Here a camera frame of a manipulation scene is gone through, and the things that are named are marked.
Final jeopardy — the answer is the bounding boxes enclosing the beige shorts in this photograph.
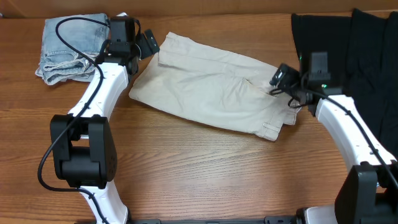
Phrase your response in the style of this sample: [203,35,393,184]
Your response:
[129,32,298,141]

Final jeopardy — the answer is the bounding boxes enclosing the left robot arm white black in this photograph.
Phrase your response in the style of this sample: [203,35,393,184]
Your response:
[37,14,160,223]

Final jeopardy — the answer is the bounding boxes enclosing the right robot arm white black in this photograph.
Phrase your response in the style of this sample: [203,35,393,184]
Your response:
[264,52,397,224]

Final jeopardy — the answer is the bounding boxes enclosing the folded light blue jeans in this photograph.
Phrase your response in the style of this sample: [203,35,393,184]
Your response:
[35,13,109,85]

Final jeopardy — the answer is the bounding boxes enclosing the black garment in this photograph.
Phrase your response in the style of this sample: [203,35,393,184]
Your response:
[291,9,397,156]

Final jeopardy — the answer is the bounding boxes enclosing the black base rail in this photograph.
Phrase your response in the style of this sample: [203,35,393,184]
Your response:
[130,216,303,224]

